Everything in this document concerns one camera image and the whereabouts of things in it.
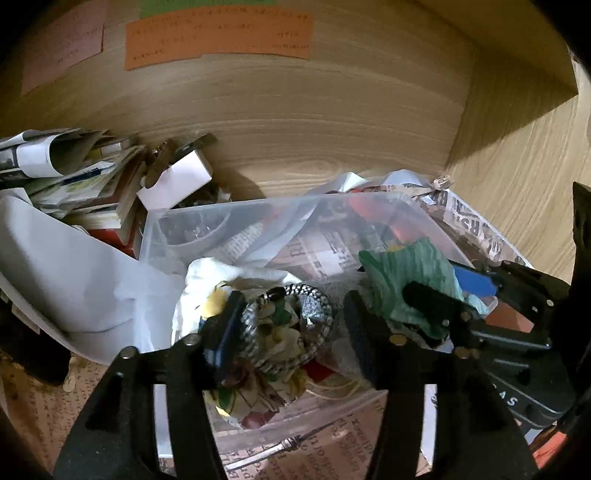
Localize orange paper label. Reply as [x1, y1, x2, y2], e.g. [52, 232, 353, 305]
[124, 5, 315, 71]

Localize orange fox print cloth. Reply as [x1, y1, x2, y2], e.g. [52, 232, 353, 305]
[322, 170, 529, 342]

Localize dark glass bottle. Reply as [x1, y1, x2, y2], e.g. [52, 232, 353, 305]
[1, 293, 71, 387]

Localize green paper label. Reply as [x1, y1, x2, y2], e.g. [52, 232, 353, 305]
[139, 0, 276, 19]

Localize pink paper label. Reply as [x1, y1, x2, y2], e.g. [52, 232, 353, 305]
[21, 1, 107, 95]

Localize green knit cloth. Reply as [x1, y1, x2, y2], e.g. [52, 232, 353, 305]
[359, 237, 490, 340]

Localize white plastic sheet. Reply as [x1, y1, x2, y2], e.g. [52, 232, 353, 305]
[1, 196, 183, 365]

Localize stack of papers and books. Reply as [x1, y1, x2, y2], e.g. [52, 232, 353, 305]
[1, 128, 218, 246]

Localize clear plastic storage bin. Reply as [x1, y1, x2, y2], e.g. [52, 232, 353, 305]
[138, 191, 500, 455]

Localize floral fabric scrunchie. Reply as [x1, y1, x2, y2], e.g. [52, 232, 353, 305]
[204, 283, 335, 430]

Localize beige cloth pouch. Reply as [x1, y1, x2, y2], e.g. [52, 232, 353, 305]
[171, 257, 301, 343]

